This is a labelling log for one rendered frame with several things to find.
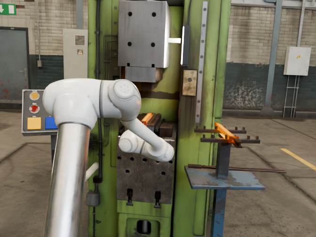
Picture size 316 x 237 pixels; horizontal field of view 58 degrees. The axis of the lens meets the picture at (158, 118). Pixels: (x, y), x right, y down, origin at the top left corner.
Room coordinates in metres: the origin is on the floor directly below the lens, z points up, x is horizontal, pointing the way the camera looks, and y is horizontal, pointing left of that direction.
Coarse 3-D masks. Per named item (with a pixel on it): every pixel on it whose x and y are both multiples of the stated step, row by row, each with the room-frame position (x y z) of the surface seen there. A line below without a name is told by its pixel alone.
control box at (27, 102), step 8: (24, 96) 1.74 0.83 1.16; (40, 96) 1.77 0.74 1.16; (24, 104) 1.71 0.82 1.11; (32, 104) 1.73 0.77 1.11; (40, 104) 1.74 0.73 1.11; (24, 112) 1.69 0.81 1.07; (32, 112) 1.70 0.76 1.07; (40, 112) 1.72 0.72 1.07; (24, 120) 1.66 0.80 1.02; (24, 128) 1.64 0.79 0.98
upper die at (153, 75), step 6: (126, 66) 1.85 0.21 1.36; (126, 72) 1.85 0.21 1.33; (132, 72) 1.85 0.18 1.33; (138, 72) 1.84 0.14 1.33; (144, 72) 1.84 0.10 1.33; (150, 72) 1.83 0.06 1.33; (156, 72) 1.85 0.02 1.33; (162, 72) 2.22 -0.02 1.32; (126, 78) 1.85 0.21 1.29; (132, 78) 1.85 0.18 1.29; (138, 78) 1.84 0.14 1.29; (144, 78) 1.84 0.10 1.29; (150, 78) 1.83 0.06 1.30; (156, 78) 1.86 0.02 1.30; (162, 78) 2.23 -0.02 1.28
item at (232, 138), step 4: (216, 124) 1.72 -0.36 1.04; (220, 124) 1.72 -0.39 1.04; (220, 128) 1.63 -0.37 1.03; (224, 128) 1.61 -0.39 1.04; (224, 132) 1.53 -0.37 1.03; (228, 132) 1.52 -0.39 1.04; (228, 136) 1.46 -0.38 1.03; (232, 136) 1.40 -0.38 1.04; (236, 136) 1.41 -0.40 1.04; (232, 140) 1.40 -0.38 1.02; (236, 140) 1.34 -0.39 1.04; (240, 140) 1.34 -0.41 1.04; (236, 144) 1.34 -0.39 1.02; (240, 144) 1.31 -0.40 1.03
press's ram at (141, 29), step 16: (128, 0) 1.85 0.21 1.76; (128, 16) 1.85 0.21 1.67; (144, 16) 1.84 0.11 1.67; (160, 16) 1.83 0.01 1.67; (128, 32) 1.85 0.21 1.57; (144, 32) 1.84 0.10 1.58; (160, 32) 1.83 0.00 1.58; (128, 48) 1.85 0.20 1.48; (144, 48) 1.84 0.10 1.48; (160, 48) 1.83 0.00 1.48; (128, 64) 1.90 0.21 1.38; (144, 64) 1.84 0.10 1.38; (160, 64) 1.83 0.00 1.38
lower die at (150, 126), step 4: (148, 112) 2.25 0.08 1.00; (152, 112) 2.25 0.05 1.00; (140, 116) 2.12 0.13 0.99; (144, 116) 2.13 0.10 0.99; (152, 116) 2.10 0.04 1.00; (140, 120) 1.96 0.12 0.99; (148, 120) 1.93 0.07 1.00; (156, 120) 1.98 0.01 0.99; (148, 124) 1.84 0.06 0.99; (152, 124) 1.85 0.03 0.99; (124, 128) 1.85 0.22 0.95; (152, 128) 1.83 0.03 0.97
